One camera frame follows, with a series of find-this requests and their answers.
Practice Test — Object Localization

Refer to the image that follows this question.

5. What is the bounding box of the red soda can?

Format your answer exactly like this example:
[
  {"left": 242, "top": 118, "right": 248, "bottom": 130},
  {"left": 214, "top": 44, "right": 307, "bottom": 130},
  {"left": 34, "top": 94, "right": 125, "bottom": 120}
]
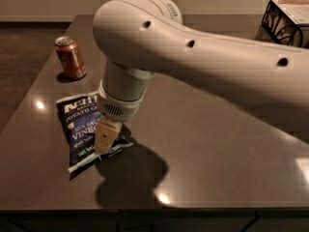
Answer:
[{"left": 55, "top": 36, "right": 86, "bottom": 80}]

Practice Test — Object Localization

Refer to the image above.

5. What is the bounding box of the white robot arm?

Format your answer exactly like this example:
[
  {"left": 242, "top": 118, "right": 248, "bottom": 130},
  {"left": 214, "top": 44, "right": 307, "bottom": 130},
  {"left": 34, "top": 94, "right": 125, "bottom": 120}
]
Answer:
[{"left": 93, "top": 0, "right": 309, "bottom": 142}]

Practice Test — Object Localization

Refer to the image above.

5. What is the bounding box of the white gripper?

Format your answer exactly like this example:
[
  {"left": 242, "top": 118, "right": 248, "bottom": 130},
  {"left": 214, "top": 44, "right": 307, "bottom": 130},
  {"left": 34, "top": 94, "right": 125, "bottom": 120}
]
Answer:
[{"left": 95, "top": 82, "right": 143, "bottom": 154}]

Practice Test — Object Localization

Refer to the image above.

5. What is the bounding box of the black wire basket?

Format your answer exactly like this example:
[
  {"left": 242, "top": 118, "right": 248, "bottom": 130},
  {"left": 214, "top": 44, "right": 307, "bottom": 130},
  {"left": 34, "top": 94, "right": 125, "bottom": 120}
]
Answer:
[{"left": 261, "top": 0, "right": 309, "bottom": 48}]

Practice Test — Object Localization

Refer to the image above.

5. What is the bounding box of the blue kettle chip bag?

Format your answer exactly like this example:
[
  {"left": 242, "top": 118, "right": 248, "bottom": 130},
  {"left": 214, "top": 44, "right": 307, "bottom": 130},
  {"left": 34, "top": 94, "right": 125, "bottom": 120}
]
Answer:
[{"left": 56, "top": 92, "right": 133, "bottom": 174}]

